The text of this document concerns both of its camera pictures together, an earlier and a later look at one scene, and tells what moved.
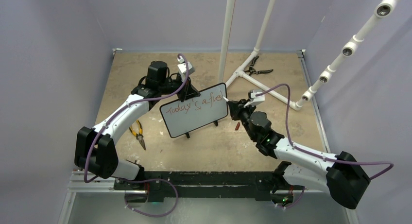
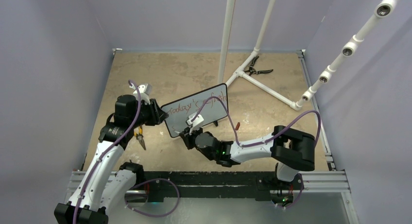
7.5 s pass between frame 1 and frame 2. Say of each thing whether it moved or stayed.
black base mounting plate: stayed
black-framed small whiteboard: stayed
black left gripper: moved
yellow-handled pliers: stayed
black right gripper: moved
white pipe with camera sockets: stayed
